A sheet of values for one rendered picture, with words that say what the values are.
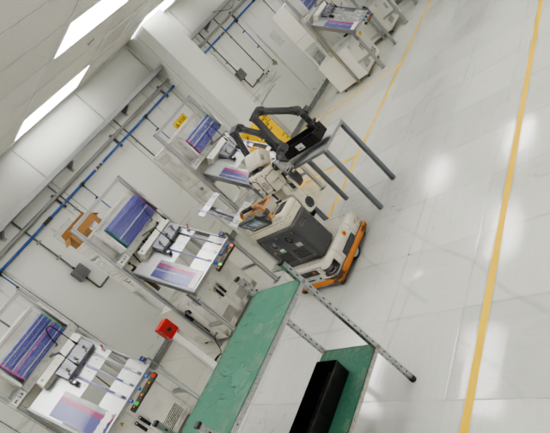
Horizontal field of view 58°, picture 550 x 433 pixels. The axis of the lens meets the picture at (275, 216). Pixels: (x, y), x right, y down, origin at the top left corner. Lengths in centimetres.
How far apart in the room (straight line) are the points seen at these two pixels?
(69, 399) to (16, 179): 301
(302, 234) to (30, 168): 379
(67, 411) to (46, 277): 223
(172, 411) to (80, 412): 85
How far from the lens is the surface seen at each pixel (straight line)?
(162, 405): 485
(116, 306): 651
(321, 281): 430
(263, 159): 426
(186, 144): 574
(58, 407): 457
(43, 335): 469
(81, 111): 723
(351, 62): 843
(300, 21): 841
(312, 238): 409
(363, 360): 289
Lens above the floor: 202
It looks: 17 degrees down
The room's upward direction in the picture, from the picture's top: 48 degrees counter-clockwise
